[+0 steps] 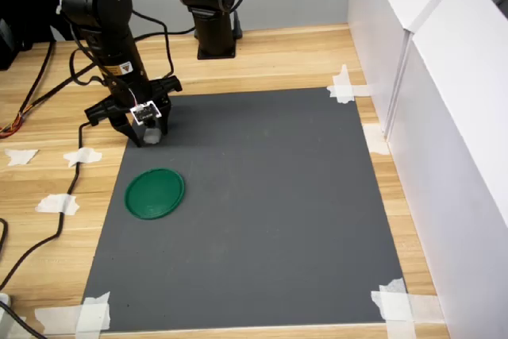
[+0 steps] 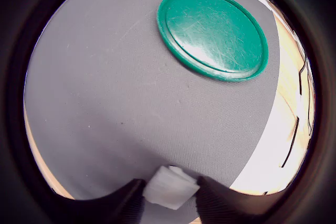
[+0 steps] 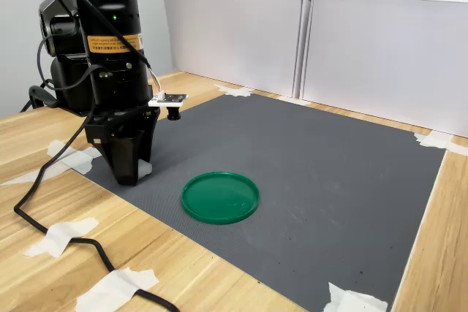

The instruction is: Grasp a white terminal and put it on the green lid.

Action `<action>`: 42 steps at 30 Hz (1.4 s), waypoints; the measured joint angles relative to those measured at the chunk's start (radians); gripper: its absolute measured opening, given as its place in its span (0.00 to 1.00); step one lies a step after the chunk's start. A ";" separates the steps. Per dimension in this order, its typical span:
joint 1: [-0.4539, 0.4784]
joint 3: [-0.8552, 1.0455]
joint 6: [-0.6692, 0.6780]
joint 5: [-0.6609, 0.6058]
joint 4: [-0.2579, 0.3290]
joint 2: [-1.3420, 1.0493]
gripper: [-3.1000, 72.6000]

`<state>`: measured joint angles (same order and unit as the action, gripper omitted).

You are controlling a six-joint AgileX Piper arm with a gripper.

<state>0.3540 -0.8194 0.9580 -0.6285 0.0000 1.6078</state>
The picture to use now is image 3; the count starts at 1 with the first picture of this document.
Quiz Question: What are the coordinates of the small white plastic terminal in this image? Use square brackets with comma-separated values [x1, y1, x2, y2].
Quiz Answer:
[137, 160, 153, 179]

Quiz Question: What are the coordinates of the round green lid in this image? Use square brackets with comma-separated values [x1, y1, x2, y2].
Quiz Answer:
[181, 171, 260, 225]

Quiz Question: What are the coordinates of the white tape piece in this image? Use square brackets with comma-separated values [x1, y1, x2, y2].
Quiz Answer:
[75, 267, 160, 312]
[23, 217, 100, 259]
[46, 139, 104, 176]
[413, 131, 468, 156]
[214, 83, 255, 99]
[0, 161, 71, 187]
[322, 281, 389, 312]

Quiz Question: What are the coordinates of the black table clamp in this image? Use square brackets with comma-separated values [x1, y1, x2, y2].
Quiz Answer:
[20, 77, 59, 113]

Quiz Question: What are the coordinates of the white partition panel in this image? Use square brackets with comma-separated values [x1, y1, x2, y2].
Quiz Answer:
[299, 0, 468, 138]
[160, 0, 312, 99]

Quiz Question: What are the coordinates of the dark grey mat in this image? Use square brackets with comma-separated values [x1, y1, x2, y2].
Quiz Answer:
[71, 92, 448, 312]

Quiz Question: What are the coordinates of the black camera cable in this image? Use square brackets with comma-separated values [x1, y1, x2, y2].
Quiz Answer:
[13, 0, 181, 312]

